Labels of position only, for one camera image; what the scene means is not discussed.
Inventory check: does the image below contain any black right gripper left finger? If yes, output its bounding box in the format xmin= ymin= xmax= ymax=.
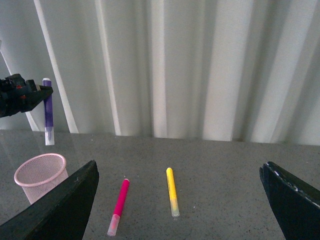
xmin=0 ymin=160 xmax=98 ymax=240

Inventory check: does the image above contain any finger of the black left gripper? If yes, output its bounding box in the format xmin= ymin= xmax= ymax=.
xmin=24 ymin=85 xmax=54 ymax=112

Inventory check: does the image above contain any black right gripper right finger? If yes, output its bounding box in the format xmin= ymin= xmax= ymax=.
xmin=259 ymin=161 xmax=320 ymax=240

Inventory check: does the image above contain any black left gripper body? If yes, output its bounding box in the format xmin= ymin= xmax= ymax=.
xmin=0 ymin=73 xmax=40 ymax=118

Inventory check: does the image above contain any purple marker pen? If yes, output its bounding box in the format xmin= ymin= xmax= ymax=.
xmin=42 ymin=77 xmax=55 ymax=146

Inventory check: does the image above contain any pink marker pen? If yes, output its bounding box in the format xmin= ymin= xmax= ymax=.
xmin=107 ymin=178 xmax=130 ymax=237

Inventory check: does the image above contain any pink mesh cup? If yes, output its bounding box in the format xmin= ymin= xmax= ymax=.
xmin=14 ymin=153 xmax=69 ymax=204

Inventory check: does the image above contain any yellow marker pen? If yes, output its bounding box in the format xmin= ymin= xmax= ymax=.
xmin=166 ymin=167 xmax=180 ymax=218

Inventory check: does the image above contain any white pleated curtain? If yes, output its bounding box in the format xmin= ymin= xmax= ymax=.
xmin=0 ymin=0 xmax=320 ymax=145

